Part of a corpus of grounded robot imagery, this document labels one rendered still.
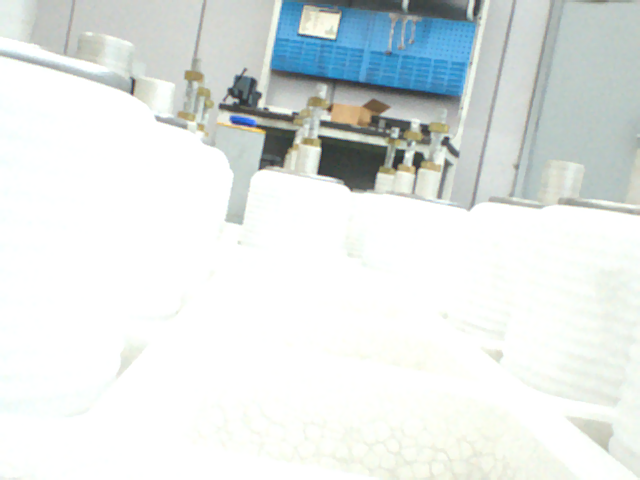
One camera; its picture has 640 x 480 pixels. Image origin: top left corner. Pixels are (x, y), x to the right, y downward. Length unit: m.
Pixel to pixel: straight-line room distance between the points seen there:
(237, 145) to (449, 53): 4.72
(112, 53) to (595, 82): 5.54
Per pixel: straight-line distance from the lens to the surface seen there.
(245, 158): 1.11
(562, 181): 0.46
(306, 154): 0.73
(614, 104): 5.79
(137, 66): 4.54
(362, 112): 5.45
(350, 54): 5.91
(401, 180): 0.86
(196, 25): 6.56
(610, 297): 0.31
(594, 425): 0.29
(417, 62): 5.80
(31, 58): 0.19
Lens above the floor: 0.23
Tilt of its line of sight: 3 degrees down
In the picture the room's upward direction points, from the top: 11 degrees clockwise
